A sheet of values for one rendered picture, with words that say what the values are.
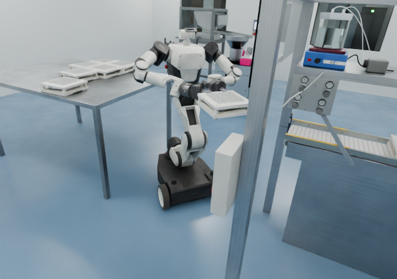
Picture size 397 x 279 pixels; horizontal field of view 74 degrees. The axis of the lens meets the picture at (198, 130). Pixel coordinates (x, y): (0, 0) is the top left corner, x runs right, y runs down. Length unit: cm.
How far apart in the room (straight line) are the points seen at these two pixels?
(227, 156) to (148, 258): 124
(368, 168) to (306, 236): 67
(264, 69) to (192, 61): 121
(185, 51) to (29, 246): 171
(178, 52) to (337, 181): 134
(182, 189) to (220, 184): 125
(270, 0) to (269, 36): 10
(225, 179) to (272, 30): 49
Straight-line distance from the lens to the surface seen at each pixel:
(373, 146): 186
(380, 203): 187
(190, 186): 218
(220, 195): 95
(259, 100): 87
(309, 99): 152
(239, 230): 117
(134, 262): 194
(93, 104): 201
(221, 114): 144
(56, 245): 217
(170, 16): 776
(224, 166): 88
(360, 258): 214
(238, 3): 691
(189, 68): 201
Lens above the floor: 151
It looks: 25 degrees down
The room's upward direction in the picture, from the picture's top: 3 degrees clockwise
